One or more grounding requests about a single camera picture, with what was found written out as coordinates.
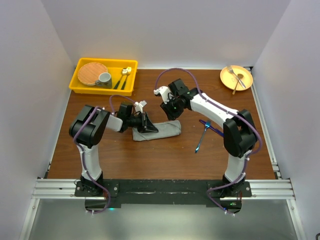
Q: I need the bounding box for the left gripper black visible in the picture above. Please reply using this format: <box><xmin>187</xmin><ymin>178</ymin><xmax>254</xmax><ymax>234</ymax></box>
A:
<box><xmin>126</xmin><ymin>111</ymin><xmax>158</xmax><ymax>133</ymax></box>

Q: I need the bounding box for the silver fork on plate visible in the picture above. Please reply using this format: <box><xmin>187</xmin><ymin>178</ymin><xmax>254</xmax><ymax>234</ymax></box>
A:
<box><xmin>226</xmin><ymin>65</ymin><xmax>246</xmax><ymax>88</ymax></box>

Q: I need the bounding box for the blue metallic knife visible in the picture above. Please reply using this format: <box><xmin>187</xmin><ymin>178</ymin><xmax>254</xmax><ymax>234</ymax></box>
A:
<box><xmin>199</xmin><ymin>119</ymin><xmax>224</xmax><ymax>137</ymax></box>

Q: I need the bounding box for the grey ceramic mug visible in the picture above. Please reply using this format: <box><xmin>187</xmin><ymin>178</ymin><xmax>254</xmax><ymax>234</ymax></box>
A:
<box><xmin>95</xmin><ymin>72</ymin><xmax>112</xmax><ymax>89</ymax></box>

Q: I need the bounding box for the yellow plastic bin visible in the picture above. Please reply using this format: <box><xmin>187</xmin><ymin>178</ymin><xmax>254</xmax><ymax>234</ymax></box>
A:
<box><xmin>69</xmin><ymin>57</ymin><xmax>138</xmax><ymax>97</ymax></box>

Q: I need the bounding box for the grey cloth napkin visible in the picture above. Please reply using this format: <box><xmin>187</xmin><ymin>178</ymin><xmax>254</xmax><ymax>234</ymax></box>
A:
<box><xmin>132</xmin><ymin>120</ymin><xmax>182</xmax><ymax>142</ymax></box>

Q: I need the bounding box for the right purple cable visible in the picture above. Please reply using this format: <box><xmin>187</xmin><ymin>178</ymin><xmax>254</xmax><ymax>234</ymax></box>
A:
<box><xmin>152</xmin><ymin>67</ymin><xmax>263</xmax><ymax>215</ymax></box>

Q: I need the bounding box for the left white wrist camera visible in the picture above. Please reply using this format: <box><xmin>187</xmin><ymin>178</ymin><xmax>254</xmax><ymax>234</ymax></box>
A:
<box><xmin>134</xmin><ymin>100</ymin><xmax>147</xmax><ymax>114</ymax></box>

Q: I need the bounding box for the round wooden plate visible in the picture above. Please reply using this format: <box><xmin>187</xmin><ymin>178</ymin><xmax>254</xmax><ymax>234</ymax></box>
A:
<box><xmin>77</xmin><ymin>62</ymin><xmax>108</xmax><ymax>86</ymax></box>

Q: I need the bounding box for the tan round plate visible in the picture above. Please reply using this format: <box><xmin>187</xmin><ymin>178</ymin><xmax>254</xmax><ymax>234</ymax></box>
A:
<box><xmin>219</xmin><ymin>65</ymin><xmax>254</xmax><ymax>92</ymax></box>

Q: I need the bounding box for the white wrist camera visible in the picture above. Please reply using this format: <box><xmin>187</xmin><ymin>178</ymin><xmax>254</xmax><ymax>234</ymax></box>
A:
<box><xmin>153</xmin><ymin>86</ymin><xmax>174</xmax><ymax>104</ymax></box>
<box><xmin>134</xmin><ymin>100</ymin><xmax>147</xmax><ymax>114</ymax></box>

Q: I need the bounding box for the silver knife on plate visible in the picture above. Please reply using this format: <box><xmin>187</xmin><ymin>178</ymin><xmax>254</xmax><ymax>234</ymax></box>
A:
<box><xmin>232</xmin><ymin>73</ymin><xmax>244</xmax><ymax>95</ymax></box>

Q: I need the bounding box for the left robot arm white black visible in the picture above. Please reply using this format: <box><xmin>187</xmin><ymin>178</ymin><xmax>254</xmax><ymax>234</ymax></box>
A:
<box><xmin>69</xmin><ymin>101</ymin><xmax>159</xmax><ymax>196</ymax></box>

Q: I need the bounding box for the gold spoon black handle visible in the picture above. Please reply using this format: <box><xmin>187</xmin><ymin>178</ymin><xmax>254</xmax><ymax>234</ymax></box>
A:
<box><xmin>113</xmin><ymin>68</ymin><xmax>128</xmax><ymax>90</ymax></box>

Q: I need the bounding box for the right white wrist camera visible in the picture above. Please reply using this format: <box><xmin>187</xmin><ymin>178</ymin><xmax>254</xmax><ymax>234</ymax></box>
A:
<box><xmin>153</xmin><ymin>86</ymin><xmax>174</xmax><ymax>104</ymax></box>

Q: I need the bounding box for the blue metallic fork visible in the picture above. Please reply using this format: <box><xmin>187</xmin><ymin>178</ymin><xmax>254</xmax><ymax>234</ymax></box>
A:
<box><xmin>194</xmin><ymin>120</ymin><xmax>211</xmax><ymax>154</ymax></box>

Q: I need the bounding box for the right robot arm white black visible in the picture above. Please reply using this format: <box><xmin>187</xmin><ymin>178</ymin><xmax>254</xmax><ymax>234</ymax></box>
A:
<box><xmin>153</xmin><ymin>79</ymin><xmax>262</xmax><ymax>197</ymax></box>

